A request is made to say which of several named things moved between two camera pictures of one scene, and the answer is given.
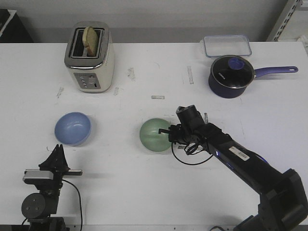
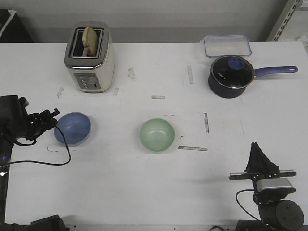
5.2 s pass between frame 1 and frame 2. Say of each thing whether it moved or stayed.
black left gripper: moved
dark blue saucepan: stayed
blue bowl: stayed
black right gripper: moved
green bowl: stayed
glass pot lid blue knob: stayed
